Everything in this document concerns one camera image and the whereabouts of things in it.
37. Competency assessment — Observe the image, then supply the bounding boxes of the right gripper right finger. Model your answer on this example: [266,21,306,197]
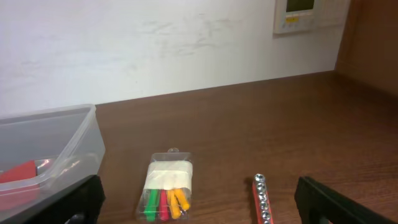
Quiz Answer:
[294,176,397,224]

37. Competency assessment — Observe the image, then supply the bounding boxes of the orange scraper wooden handle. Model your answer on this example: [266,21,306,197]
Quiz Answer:
[1,161,39,212]

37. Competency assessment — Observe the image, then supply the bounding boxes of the clear plastic container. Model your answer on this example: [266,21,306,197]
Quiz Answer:
[1,105,105,221]

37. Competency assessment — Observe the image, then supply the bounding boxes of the white wall control panel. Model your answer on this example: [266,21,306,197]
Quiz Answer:
[274,0,350,34]

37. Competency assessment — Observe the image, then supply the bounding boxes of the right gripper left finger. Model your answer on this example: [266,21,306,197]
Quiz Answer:
[1,175,106,224]

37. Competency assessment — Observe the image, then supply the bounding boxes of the clear pack coloured wall plugs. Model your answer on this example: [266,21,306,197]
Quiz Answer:
[136,147,193,223]

